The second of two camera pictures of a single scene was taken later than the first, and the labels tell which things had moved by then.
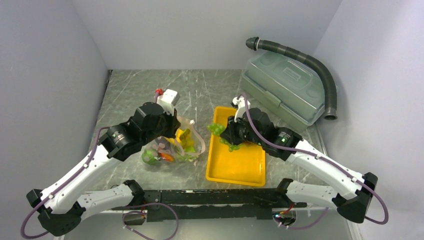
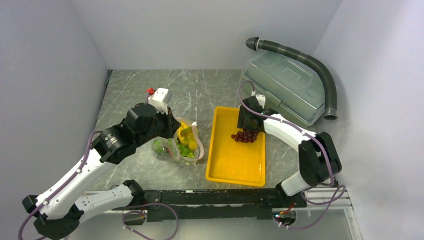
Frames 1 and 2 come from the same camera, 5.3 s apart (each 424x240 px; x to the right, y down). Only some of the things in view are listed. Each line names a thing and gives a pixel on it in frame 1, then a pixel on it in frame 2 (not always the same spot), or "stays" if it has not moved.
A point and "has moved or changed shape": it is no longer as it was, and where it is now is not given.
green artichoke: (148, 156) -> (158, 147)
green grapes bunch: (217, 130) -> (184, 150)
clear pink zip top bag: (188, 144) has moved or changed shape
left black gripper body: (166, 128) stays
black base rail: (258, 203) stays
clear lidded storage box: (294, 87) stays
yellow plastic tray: (245, 166) stays
